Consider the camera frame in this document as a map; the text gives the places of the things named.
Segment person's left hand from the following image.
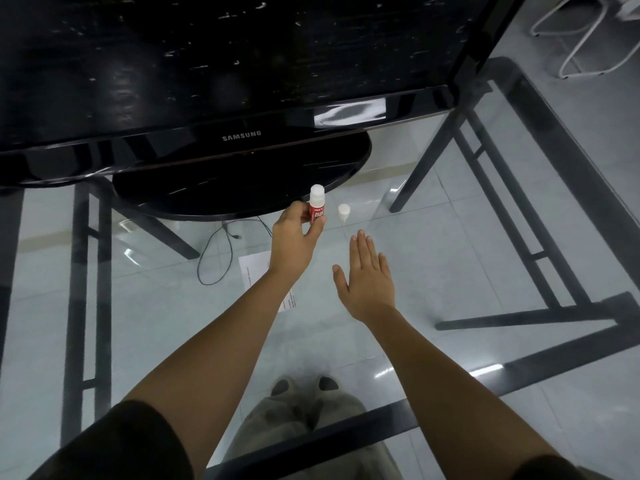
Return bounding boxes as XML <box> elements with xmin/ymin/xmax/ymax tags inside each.
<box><xmin>268</xmin><ymin>199</ymin><xmax>327</xmax><ymax>285</ymax></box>

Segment person's right hand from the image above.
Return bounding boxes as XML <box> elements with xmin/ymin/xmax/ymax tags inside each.
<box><xmin>331</xmin><ymin>230</ymin><xmax>397</xmax><ymax>323</ymax></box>

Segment white printed paper slip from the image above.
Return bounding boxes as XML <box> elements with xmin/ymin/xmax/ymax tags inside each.
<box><xmin>239</xmin><ymin>254</ymin><xmax>297</xmax><ymax>314</ymax></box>

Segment red and white glue stick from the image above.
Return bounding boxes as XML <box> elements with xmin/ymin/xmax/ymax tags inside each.
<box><xmin>309</xmin><ymin>183</ymin><xmax>327</xmax><ymax>225</ymax></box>

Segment person's right forearm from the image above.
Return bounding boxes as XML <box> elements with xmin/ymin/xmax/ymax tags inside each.
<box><xmin>363</xmin><ymin>304</ymin><xmax>561</xmax><ymax>480</ymax></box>

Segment person's left forearm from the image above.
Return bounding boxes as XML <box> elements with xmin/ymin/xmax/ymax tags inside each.
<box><xmin>122</xmin><ymin>268</ymin><xmax>297</xmax><ymax>480</ymax></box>

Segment grey trousers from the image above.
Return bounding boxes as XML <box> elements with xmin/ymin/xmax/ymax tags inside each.
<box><xmin>219</xmin><ymin>389</ymin><xmax>401</xmax><ymax>480</ymax></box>

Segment black flat-screen television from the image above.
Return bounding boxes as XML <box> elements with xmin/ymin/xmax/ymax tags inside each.
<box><xmin>0</xmin><ymin>0</ymin><xmax>531</xmax><ymax>221</ymax></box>

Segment black shirt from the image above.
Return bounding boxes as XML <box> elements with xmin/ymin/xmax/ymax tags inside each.
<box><xmin>27</xmin><ymin>399</ymin><xmax>616</xmax><ymax>480</ymax></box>

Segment thin black cable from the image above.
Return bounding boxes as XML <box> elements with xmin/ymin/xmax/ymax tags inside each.
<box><xmin>196</xmin><ymin>217</ymin><xmax>276</xmax><ymax>285</ymax></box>

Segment black metal table frame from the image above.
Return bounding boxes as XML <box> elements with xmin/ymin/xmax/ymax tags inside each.
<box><xmin>0</xmin><ymin>57</ymin><xmax>640</xmax><ymax>480</ymax></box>

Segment white metal chair frame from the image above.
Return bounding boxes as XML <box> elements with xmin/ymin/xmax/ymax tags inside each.
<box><xmin>529</xmin><ymin>0</ymin><xmax>640</xmax><ymax>79</ymax></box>

